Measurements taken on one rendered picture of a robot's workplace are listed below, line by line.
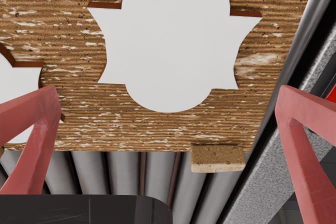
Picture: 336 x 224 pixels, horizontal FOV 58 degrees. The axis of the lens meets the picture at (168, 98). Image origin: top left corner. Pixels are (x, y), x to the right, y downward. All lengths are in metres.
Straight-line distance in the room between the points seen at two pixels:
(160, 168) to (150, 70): 0.20
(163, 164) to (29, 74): 0.21
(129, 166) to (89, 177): 0.06
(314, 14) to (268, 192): 0.32
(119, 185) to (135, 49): 0.27
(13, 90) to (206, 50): 0.17
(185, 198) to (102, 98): 0.26
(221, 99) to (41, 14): 0.17
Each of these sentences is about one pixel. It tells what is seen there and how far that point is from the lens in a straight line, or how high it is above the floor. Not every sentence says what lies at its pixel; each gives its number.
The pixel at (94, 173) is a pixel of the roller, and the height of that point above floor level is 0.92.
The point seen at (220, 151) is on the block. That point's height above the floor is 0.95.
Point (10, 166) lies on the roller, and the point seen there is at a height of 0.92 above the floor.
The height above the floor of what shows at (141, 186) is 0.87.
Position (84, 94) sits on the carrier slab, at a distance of 0.29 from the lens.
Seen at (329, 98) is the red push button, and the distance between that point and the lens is 0.33.
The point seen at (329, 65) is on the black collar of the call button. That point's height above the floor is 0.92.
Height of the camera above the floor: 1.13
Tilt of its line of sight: 43 degrees down
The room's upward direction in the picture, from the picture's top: 180 degrees clockwise
